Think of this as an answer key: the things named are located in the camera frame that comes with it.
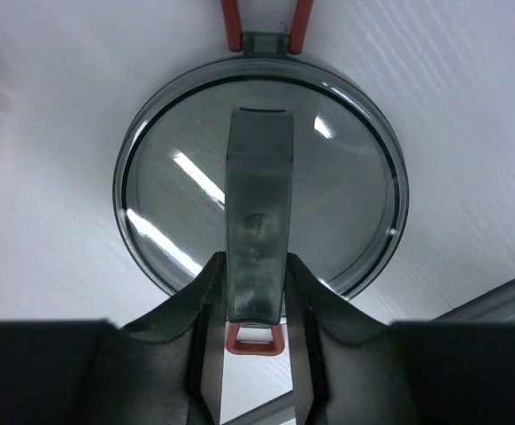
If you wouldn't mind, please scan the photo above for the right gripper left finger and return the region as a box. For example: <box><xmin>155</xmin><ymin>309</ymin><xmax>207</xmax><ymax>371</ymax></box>
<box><xmin>0</xmin><ymin>252</ymin><xmax>225</xmax><ymax>424</ymax></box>

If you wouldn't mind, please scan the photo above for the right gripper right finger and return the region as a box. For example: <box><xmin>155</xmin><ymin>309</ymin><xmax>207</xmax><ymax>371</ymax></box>
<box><xmin>286</xmin><ymin>254</ymin><xmax>515</xmax><ymax>424</ymax></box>

